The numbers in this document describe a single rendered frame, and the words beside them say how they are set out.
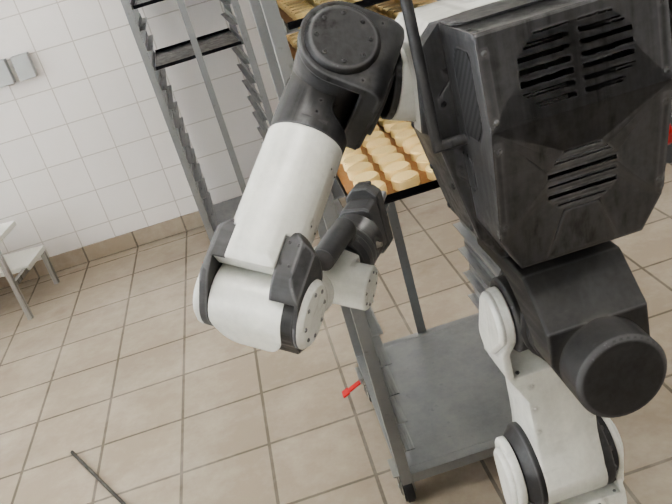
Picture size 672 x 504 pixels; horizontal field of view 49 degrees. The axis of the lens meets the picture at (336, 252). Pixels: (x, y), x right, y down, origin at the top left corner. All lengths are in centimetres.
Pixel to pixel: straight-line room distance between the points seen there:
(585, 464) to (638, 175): 56
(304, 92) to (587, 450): 75
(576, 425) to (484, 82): 66
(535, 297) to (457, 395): 133
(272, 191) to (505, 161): 24
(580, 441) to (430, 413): 98
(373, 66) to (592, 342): 40
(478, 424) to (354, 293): 116
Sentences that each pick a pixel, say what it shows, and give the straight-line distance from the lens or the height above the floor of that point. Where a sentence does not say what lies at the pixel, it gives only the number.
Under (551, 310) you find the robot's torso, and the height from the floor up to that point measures 102.
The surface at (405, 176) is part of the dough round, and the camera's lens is 131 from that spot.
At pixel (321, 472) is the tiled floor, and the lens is 235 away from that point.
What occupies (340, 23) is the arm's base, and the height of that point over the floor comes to 140.
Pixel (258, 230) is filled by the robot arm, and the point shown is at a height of 124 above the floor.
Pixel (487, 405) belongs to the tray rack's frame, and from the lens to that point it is 219.
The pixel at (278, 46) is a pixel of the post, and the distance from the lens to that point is 152.
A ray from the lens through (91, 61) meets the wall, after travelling 429.
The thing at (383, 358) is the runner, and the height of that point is 50.
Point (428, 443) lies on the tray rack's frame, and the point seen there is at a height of 15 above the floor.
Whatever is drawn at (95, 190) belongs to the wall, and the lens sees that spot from 446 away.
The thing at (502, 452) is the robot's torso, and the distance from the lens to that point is 131.
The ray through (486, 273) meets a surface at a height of 41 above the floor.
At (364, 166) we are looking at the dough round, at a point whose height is 106.
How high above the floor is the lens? 152
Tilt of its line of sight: 25 degrees down
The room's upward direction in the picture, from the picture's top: 16 degrees counter-clockwise
